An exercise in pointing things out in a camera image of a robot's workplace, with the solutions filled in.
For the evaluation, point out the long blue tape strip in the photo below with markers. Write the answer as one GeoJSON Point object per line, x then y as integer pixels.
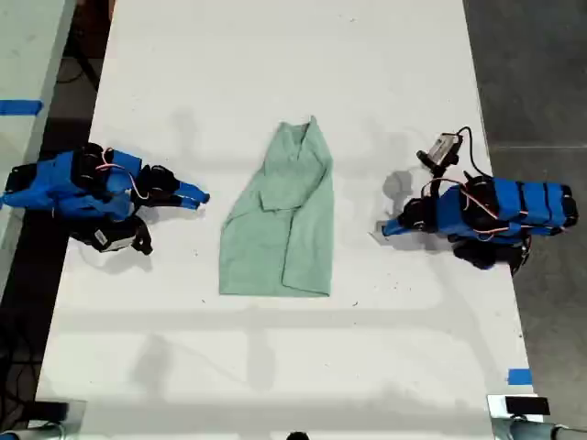
{"type": "Point", "coordinates": [20, 106]}

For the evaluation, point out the small black box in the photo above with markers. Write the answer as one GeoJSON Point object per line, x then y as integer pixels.
{"type": "Point", "coordinates": [527, 405]}
{"type": "Point", "coordinates": [51, 410]}

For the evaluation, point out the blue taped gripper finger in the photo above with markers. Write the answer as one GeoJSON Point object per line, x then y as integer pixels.
{"type": "Point", "coordinates": [393, 227]}

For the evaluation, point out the round black object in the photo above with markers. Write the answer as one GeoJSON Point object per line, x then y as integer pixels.
{"type": "Point", "coordinates": [298, 436]}

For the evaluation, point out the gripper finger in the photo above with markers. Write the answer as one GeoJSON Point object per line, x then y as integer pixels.
{"type": "Point", "coordinates": [192, 190]}
{"type": "Point", "coordinates": [185, 202]}

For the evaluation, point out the white mounting plate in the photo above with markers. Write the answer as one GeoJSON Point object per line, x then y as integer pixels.
{"type": "Point", "coordinates": [495, 405]}

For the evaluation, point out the gripper camera stalk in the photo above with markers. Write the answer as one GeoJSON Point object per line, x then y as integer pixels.
{"type": "Point", "coordinates": [439, 173]}
{"type": "Point", "coordinates": [143, 240]}

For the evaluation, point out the pale green T-shirt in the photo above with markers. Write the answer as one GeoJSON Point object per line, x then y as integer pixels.
{"type": "Point", "coordinates": [280, 220]}

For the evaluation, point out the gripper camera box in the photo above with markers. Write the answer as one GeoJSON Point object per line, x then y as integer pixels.
{"type": "Point", "coordinates": [110, 238]}
{"type": "Point", "coordinates": [440, 147]}

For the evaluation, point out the neighbouring white table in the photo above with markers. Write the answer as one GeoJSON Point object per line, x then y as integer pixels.
{"type": "Point", "coordinates": [27, 55]}

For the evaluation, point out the grey metal clamp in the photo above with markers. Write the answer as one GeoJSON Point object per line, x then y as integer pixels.
{"type": "Point", "coordinates": [532, 430]}
{"type": "Point", "coordinates": [41, 432]}

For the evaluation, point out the grey mounting plate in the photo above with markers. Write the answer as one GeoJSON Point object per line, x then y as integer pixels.
{"type": "Point", "coordinates": [78, 411]}

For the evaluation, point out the short blue tape strip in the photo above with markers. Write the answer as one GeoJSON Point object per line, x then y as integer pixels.
{"type": "Point", "coordinates": [520, 377]}

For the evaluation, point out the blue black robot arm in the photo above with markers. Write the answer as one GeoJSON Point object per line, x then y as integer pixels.
{"type": "Point", "coordinates": [59, 183]}
{"type": "Point", "coordinates": [518, 206]}

